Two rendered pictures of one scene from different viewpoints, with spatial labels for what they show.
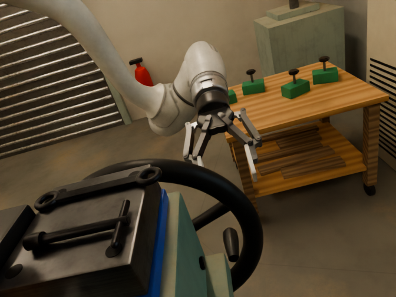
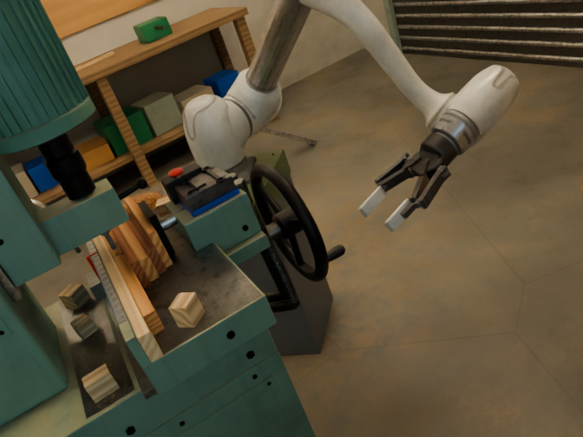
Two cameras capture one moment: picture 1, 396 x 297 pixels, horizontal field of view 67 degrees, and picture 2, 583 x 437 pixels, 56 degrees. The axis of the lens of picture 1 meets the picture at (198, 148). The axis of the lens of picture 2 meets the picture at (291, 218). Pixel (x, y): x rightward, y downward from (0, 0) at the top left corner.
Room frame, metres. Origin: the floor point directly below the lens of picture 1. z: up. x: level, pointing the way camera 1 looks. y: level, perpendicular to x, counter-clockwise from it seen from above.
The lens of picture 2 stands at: (-0.14, -0.85, 1.40)
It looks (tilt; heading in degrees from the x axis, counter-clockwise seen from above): 29 degrees down; 64
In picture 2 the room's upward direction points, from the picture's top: 20 degrees counter-clockwise
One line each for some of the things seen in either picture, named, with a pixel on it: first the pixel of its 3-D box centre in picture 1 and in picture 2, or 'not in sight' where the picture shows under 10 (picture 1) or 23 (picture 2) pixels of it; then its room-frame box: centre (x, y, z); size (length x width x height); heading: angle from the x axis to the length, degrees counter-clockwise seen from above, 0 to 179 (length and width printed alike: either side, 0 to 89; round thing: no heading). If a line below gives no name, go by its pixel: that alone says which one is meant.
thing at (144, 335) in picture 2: not in sight; (111, 265); (-0.05, 0.13, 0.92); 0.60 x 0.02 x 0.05; 83
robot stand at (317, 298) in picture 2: not in sight; (266, 268); (0.47, 0.73, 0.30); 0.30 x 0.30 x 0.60; 41
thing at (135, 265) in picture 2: not in sight; (129, 256); (-0.02, 0.12, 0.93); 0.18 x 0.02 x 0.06; 83
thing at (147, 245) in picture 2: not in sight; (144, 242); (0.02, 0.14, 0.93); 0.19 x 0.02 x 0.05; 83
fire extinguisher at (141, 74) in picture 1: (147, 89); not in sight; (2.84, 0.29, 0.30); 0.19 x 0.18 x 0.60; 176
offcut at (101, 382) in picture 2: not in sight; (100, 382); (-0.18, -0.02, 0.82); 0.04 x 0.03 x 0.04; 176
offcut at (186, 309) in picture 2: not in sight; (186, 309); (-0.01, -0.13, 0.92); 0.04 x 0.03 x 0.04; 35
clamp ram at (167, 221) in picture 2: not in sight; (170, 220); (0.08, 0.11, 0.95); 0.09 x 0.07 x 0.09; 83
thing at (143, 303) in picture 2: not in sight; (114, 248); (-0.02, 0.20, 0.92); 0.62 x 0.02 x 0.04; 83
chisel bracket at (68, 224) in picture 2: not in sight; (84, 218); (-0.05, 0.14, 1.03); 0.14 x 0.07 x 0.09; 173
